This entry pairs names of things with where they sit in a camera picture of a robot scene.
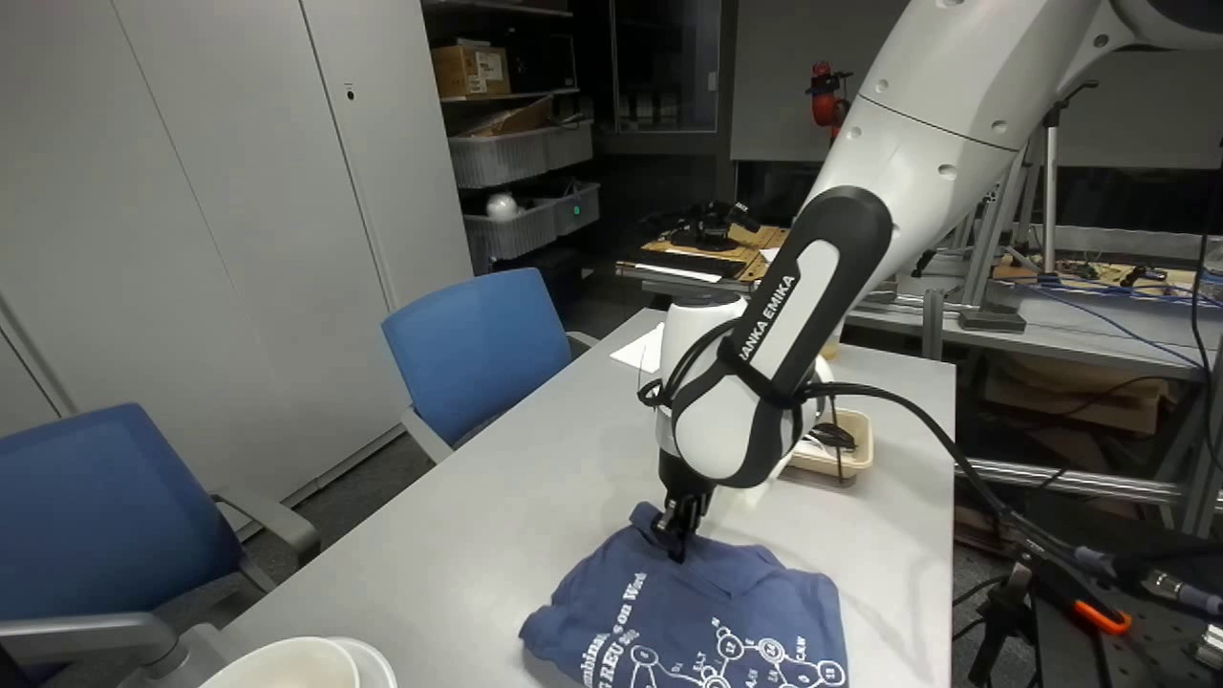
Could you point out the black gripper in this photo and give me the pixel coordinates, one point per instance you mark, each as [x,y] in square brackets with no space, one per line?
[684,491]

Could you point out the white bowl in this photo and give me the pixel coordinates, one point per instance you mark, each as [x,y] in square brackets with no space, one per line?
[299,662]

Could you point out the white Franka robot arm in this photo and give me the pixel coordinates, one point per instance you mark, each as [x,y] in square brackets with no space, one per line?
[942,117]

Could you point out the cluttered grey workbench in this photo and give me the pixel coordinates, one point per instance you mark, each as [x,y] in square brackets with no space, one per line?
[1082,325]

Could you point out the blue office chair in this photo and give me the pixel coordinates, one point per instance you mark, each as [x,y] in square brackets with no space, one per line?
[478,346]
[102,511]

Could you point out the red fire extinguisher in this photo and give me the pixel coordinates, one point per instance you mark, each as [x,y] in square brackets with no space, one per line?
[827,99]

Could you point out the beige tray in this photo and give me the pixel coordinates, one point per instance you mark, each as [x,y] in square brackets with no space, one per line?
[856,460]

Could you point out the white plate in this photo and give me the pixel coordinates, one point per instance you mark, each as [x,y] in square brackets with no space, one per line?
[382,671]

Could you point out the dark shelving unit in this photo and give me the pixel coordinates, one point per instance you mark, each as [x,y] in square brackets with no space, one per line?
[440,153]

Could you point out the grey storage bin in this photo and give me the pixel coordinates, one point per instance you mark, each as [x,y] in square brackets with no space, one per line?
[538,226]
[521,153]

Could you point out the grey camera tripod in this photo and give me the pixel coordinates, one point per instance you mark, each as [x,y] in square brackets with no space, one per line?
[1047,191]

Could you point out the small black tool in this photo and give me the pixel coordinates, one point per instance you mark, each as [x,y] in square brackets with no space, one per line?
[833,437]

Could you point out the white cabinet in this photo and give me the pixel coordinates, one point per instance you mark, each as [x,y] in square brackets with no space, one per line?
[192,191]

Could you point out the blue printed t-shirt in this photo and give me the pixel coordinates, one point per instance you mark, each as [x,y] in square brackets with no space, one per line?
[713,614]

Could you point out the brown cardboard box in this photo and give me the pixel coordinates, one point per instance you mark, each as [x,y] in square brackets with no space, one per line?
[466,70]

